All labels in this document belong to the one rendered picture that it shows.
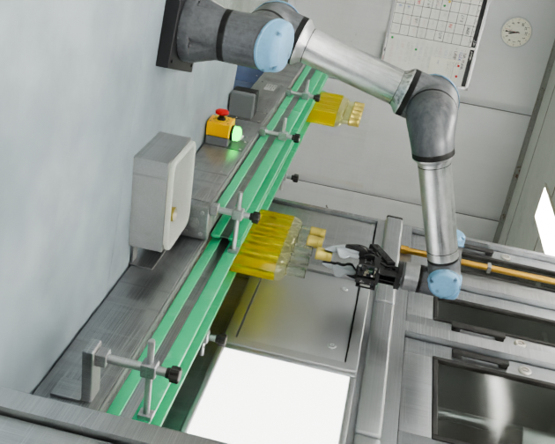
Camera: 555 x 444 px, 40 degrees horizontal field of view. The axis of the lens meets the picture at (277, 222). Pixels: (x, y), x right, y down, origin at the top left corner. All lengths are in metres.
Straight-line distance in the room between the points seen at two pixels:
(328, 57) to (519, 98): 6.23
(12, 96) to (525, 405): 1.42
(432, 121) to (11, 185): 0.93
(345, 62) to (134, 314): 0.75
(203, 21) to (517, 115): 6.50
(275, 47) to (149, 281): 0.59
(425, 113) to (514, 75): 6.21
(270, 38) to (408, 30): 6.11
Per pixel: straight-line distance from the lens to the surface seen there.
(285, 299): 2.07
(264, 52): 1.67
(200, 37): 1.69
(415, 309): 2.23
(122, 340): 1.54
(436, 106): 1.71
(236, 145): 2.25
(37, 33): 1.16
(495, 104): 7.96
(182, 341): 1.58
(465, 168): 8.16
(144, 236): 1.73
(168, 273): 1.76
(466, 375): 2.03
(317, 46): 1.80
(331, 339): 1.95
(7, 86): 1.10
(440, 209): 1.76
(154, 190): 1.67
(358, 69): 1.80
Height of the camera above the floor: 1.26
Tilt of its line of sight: 6 degrees down
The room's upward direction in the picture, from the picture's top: 102 degrees clockwise
